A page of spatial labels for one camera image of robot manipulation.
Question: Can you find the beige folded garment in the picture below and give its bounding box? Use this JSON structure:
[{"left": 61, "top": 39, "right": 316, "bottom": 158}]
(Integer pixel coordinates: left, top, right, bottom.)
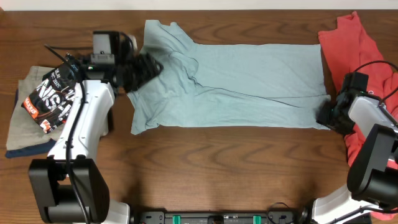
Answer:
[{"left": 6, "top": 66, "right": 63, "bottom": 151}]

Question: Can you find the black looped cable on rail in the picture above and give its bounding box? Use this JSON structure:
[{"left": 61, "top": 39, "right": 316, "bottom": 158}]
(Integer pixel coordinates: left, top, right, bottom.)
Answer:
[{"left": 266, "top": 202, "right": 296, "bottom": 224}]

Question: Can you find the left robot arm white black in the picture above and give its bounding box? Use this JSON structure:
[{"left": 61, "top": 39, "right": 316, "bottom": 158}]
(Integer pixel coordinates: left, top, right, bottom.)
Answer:
[{"left": 29, "top": 30, "right": 163, "bottom": 223}]

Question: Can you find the navy folded garment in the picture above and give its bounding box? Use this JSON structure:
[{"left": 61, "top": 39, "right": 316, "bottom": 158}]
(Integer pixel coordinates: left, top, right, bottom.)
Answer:
[{"left": 5, "top": 89, "right": 56, "bottom": 159}]

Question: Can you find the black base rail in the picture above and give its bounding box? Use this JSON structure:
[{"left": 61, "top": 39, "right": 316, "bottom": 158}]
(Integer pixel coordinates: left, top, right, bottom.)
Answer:
[{"left": 129, "top": 210, "right": 313, "bottom": 224}]

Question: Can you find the red printed t-shirt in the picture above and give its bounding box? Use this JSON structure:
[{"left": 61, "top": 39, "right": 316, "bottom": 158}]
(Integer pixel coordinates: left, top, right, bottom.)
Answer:
[{"left": 311, "top": 12, "right": 397, "bottom": 223}]

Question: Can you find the black printed folded shirt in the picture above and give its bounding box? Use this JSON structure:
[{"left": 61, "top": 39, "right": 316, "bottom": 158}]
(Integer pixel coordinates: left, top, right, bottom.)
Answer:
[{"left": 21, "top": 63, "right": 76, "bottom": 134}]

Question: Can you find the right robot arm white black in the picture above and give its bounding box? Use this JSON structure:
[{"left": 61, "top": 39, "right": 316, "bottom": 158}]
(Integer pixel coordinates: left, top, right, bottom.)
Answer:
[{"left": 302, "top": 72, "right": 397, "bottom": 223}]

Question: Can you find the light blue t-shirt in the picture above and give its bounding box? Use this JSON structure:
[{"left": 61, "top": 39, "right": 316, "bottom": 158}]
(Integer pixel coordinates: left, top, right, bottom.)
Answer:
[{"left": 128, "top": 20, "right": 330, "bottom": 134}]

